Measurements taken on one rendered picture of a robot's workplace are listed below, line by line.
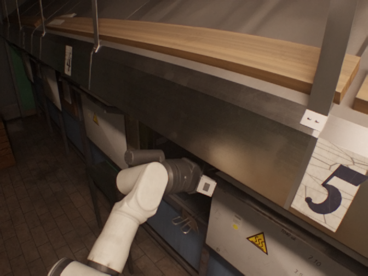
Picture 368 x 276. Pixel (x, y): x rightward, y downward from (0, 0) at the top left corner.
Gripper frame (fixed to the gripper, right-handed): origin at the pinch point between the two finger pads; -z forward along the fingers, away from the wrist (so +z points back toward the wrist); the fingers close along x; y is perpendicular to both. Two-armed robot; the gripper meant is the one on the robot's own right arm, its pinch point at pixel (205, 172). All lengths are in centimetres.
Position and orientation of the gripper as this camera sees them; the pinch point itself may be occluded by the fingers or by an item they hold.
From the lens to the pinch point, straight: 74.7
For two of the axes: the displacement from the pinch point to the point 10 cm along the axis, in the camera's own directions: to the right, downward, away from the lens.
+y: -6.7, -3.8, 6.4
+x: 3.0, -9.2, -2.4
